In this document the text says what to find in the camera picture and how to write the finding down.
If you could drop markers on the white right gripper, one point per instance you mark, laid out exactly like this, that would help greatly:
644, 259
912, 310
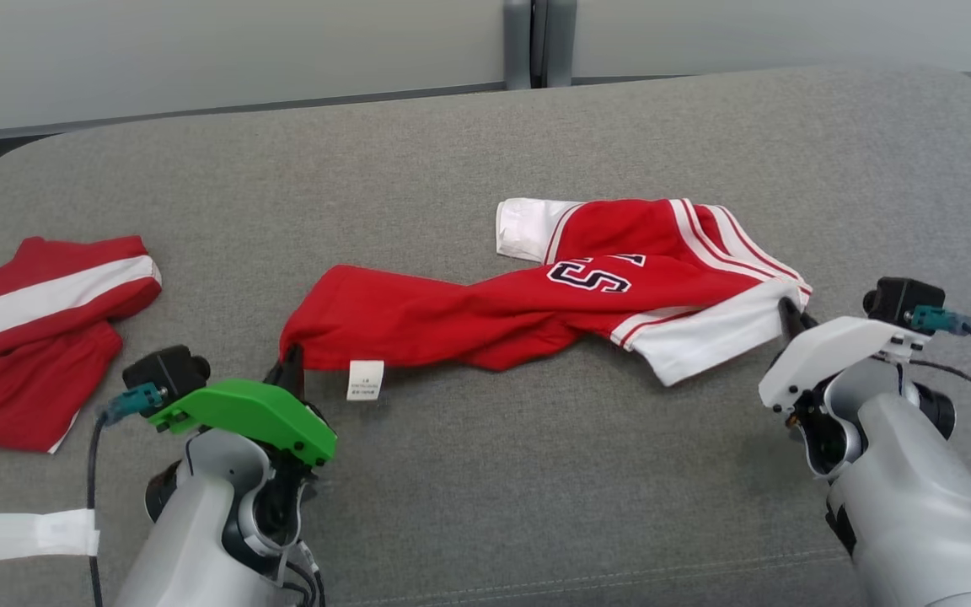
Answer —
831, 350

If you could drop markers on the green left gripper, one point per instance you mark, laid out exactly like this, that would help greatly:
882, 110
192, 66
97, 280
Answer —
258, 413

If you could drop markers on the red white numbered jersey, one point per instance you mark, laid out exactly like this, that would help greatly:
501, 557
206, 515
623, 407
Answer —
452, 312

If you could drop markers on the red shorts with white stripe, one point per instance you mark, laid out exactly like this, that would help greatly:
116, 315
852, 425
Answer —
13, 379

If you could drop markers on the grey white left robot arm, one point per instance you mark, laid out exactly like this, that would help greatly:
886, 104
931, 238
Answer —
190, 539

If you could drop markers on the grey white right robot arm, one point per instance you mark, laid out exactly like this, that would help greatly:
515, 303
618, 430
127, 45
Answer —
907, 506

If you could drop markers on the grey fabric sofa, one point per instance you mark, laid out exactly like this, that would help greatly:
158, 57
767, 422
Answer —
452, 152

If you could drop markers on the white tape flag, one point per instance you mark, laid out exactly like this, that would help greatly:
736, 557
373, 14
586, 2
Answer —
22, 535

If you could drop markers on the grey partition post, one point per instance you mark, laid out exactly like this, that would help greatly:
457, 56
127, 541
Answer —
517, 42
561, 42

